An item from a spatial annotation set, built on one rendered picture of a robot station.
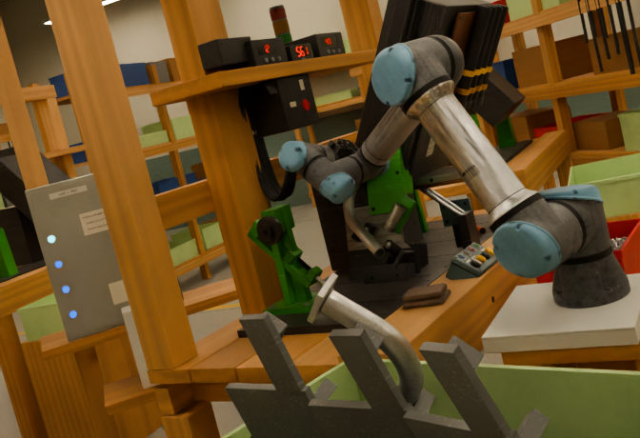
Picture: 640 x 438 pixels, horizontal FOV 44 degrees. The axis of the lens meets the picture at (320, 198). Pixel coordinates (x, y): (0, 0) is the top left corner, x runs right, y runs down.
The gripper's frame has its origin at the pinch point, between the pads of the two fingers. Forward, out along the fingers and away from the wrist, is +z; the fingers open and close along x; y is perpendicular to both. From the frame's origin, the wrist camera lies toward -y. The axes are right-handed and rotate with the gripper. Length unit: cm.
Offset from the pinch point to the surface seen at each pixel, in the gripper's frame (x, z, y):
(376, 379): -75, -109, 16
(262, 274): 0.6, -15.1, -36.6
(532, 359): -74, -36, 5
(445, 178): -15.5, 14.8, 9.7
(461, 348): -82, -115, 29
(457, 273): -41.2, -5.4, -2.2
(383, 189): -7.5, 2.5, -0.8
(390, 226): -16.8, -0.8, -6.2
